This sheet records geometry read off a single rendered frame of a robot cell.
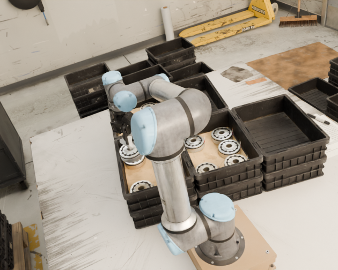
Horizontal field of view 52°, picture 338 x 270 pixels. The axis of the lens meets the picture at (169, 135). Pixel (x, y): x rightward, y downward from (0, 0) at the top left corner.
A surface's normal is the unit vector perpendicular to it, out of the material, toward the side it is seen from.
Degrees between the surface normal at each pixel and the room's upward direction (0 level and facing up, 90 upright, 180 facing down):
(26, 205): 0
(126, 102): 90
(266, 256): 2
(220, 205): 9
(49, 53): 90
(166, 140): 87
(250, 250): 2
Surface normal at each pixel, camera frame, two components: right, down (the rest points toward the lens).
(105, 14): 0.39, 0.51
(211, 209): 0.00, -0.82
